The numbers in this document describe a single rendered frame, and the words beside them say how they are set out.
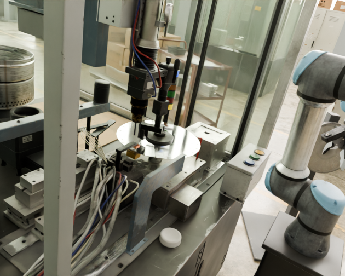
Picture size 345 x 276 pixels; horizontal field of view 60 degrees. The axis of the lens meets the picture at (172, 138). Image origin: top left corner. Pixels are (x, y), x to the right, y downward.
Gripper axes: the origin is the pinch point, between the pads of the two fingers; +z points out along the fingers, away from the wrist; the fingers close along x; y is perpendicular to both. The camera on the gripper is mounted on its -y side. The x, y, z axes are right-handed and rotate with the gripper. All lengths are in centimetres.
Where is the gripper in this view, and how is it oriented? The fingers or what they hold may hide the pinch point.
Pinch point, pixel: (330, 162)
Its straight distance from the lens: 154.0
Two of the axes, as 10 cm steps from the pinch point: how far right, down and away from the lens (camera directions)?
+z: -1.8, 8.9, 4.2
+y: 9.8, 1.1, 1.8
